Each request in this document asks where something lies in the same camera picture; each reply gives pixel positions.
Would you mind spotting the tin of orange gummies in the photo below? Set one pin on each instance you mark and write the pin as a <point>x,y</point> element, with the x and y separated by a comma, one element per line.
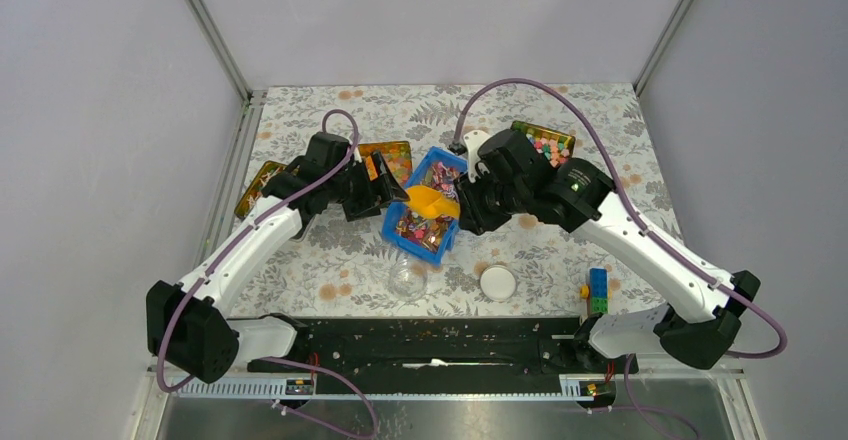
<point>397,155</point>

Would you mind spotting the white round jar lid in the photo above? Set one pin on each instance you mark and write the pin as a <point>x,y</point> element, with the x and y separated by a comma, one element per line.
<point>498,283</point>

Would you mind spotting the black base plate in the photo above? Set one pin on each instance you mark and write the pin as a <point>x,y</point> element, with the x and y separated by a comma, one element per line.
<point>448,355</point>

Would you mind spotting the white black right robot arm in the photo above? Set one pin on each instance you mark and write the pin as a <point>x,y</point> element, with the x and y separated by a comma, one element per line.
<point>701,314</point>

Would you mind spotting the tin of lollipops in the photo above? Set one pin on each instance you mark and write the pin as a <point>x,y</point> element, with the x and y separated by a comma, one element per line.
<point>262,185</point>

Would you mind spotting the tin of star candies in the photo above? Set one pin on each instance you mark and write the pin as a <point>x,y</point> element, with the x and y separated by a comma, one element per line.
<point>557,147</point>

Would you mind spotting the clear glass jar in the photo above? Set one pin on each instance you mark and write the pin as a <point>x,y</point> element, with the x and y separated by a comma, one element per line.
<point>407,279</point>

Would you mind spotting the colourful toy block train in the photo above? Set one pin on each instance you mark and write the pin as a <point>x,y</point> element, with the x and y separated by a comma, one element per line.
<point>594,292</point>

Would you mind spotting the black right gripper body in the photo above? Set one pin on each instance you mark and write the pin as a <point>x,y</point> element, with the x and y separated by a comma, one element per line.
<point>492,196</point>

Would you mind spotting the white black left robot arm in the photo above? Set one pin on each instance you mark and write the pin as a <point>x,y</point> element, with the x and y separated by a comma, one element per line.
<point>188,323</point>

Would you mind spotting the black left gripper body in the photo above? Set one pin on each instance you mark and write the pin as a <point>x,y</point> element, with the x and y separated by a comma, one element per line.
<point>357,183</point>

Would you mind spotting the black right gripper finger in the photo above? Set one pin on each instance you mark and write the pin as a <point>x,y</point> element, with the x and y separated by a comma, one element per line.
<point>471,222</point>
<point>466,194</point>

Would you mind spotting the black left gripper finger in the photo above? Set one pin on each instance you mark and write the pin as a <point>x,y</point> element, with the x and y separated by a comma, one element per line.
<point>384,183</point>
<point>370,204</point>

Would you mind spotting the yellow plastic scoop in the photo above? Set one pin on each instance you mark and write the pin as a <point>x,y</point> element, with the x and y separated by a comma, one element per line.
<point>430,203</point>

